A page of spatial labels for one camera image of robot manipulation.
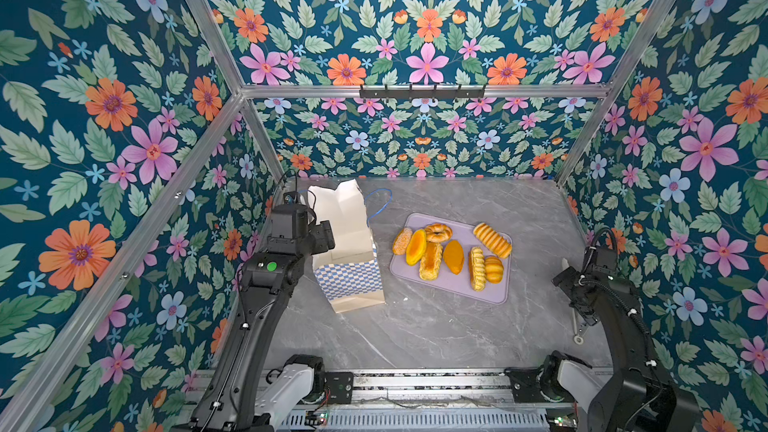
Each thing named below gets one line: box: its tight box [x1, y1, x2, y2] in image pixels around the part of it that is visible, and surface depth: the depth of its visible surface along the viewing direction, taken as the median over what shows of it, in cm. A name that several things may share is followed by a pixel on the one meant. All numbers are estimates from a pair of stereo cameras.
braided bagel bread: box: [424, 223, 453, 243], surface depth 100 cm
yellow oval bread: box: [405, 228, 427, 266], surface depth 96 cm
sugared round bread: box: [392, 227, 413, 256], surface depth 97 cm
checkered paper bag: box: [308, 179, 386, 314], surface depth 77 cm
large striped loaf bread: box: [474, 222, 513, 258], surface depth 100 cm
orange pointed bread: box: [443, 240, 464, 275], surface depth 95 cm
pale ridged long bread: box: [470, 246, 486, 292], surface depth 92 cm
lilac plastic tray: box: [389, 212, 514, 305], surface depth 95 cm
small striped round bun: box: [485, 254, 504, 284], surface depth 94 cm
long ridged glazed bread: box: [419, 241, 443, 281], surface depth 95 cm
